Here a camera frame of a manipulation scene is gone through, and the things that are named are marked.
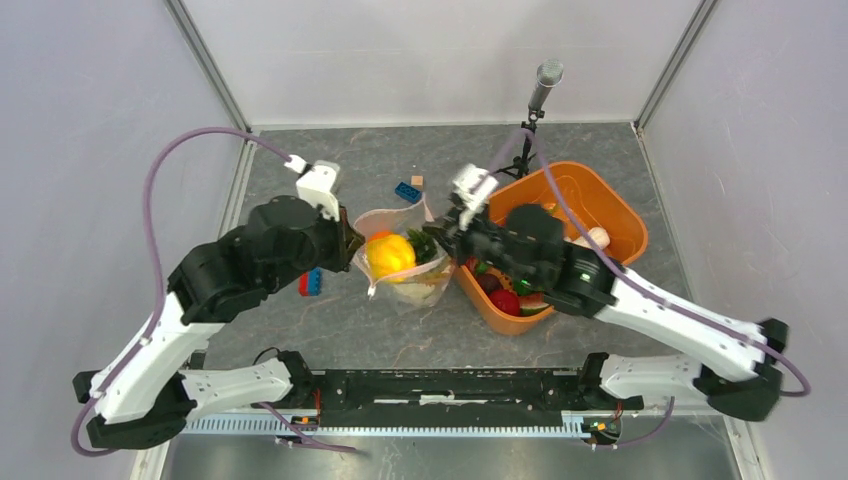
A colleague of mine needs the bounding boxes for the clear pink-dotted zip bag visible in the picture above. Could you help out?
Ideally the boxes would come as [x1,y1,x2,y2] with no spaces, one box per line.
[353,197,455,313]

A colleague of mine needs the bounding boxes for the grey microphone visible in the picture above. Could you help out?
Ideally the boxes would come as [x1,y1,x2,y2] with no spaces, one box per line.
[527,59,564,113]

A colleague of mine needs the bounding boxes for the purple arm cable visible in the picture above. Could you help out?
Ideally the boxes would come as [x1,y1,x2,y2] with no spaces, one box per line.
[486,127,812,452]
[70,127,362,458]

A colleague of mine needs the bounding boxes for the red toy tomato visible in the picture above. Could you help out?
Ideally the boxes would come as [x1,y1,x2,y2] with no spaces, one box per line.
[488,288,521,316]

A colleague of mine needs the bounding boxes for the yellow toy banana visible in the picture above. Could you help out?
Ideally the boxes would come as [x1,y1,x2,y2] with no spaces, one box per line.
[365,233,418,280]

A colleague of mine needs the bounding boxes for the red toy chili pepper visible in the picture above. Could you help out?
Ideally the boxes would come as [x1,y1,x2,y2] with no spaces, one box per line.
[464,257,479,275]

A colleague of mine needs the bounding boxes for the dark purple toy fruit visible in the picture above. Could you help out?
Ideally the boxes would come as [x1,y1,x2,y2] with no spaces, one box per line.
[475,273,503,296]

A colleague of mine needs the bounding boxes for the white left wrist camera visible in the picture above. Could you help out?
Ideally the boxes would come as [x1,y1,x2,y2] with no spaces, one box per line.
[285,155,341,222]

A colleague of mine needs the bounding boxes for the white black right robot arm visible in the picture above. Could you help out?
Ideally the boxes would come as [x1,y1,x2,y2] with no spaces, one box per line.
[423,204,788,422]

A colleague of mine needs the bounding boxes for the toy cauliflower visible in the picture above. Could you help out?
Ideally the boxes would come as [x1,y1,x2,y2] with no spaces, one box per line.
[392,274,448,307]

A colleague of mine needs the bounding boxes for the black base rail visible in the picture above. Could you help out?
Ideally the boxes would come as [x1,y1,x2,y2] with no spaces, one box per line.
[251,367,645,429]

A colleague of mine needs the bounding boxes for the toy pineapple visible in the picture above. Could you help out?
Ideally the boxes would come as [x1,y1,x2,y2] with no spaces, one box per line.
[406,228,438,265]

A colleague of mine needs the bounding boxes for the blue lego brick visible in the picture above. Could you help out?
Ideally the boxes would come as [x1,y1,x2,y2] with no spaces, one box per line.
[394,182,423,204]

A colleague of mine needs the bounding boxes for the toy bok choy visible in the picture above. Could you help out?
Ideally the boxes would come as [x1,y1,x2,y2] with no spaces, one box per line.
[566,227,611,250]

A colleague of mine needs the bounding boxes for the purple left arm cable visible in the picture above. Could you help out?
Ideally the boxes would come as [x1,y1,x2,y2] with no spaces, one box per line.
[70,127,362,458]

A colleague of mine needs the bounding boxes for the toy watermelon slice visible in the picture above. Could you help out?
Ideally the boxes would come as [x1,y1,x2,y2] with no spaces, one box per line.
[518,292,550,317]

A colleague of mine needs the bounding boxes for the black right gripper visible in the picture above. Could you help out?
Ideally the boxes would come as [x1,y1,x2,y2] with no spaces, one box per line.
[421,197,536,287]

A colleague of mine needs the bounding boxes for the toy orange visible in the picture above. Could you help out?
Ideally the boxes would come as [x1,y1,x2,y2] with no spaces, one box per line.
[368,230,393,242]

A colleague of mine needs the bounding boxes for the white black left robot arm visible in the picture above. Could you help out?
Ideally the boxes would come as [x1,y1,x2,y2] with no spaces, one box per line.
[73,195,364,454]

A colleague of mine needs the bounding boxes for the red and blue lego block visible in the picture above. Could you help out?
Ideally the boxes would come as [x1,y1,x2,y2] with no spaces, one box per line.
[298,267,323,297]

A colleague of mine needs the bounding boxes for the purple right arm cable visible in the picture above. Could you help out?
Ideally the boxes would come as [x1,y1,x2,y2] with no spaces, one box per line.
[486,127,812,452]

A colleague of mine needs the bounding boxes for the orange plastic bin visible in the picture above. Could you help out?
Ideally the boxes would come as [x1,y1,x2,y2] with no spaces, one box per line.
[454,161,648,336]

